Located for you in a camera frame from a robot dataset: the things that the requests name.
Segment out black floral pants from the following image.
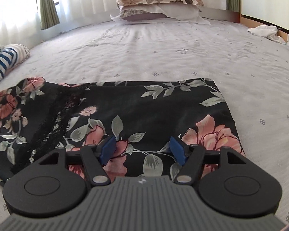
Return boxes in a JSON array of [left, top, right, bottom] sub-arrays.
[[0, 77, 244, 184]]

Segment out white patterned bed sheet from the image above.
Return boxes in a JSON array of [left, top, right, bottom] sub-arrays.
[[0, 20, 289, 224]]

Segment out blue white striped garment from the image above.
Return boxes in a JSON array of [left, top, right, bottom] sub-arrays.
[[0, 44, 30, 81]]

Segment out white crumpled cloth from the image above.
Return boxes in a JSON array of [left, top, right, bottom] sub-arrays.
[[247, 25, 286, 44]]

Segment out left olive green curtain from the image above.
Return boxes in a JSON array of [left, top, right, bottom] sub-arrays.
[[39, 0, 60, 30]]

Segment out white lower pillow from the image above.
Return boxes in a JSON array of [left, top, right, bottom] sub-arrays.
[[110, 3, 210, 24]]

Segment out wooden bed frame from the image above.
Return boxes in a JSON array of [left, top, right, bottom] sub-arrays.
[[240, 15, 289, 41]]

